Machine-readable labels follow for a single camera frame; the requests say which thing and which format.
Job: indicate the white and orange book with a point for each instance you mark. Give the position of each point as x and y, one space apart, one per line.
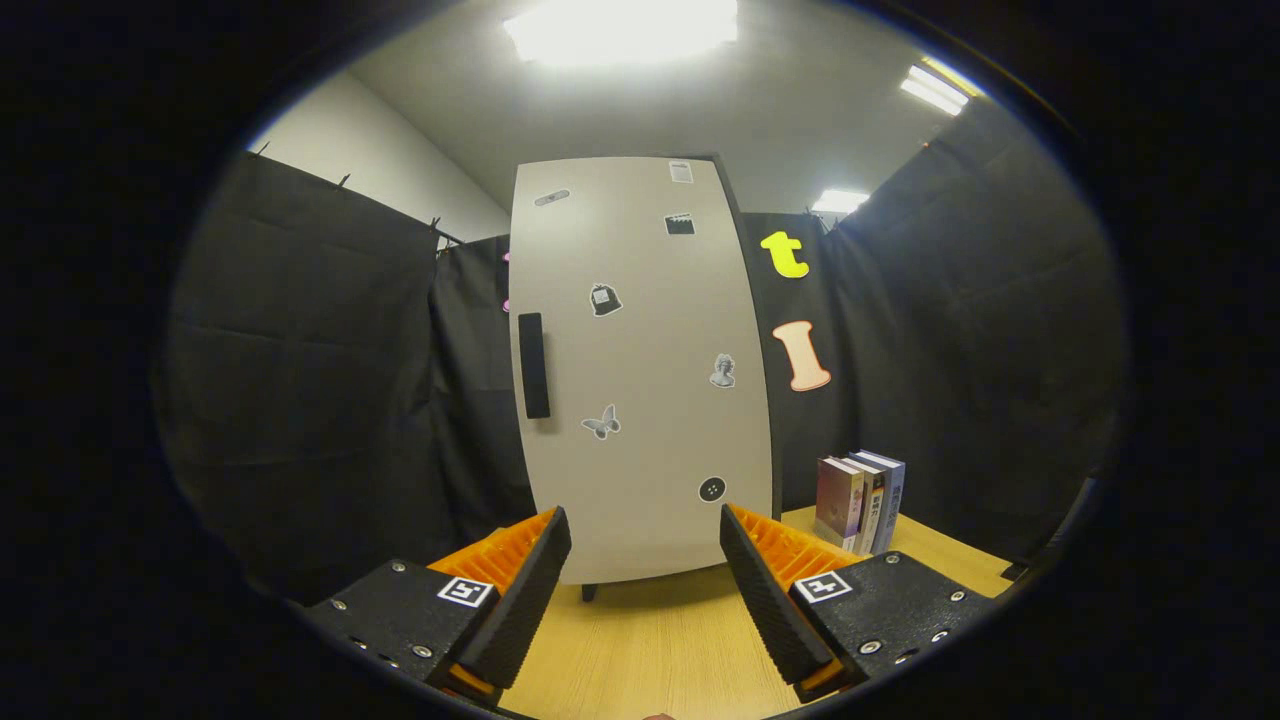
875 505

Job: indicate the small ceiling light panel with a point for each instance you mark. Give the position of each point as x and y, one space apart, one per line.
840 201

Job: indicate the maroon book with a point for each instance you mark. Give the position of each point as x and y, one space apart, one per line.
837 500

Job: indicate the black backdrop cloth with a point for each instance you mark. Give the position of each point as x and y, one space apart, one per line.
300 400

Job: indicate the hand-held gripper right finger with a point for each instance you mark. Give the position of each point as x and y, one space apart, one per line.
770 610

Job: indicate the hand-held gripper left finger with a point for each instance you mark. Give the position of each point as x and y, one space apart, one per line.
520 610

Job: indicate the large ceiling light panel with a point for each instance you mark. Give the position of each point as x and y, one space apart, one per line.
620 30

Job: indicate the dark grey cabinet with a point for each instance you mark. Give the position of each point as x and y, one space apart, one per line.
589 593

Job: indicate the double strip ceiling light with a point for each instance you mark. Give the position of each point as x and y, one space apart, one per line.
935 88

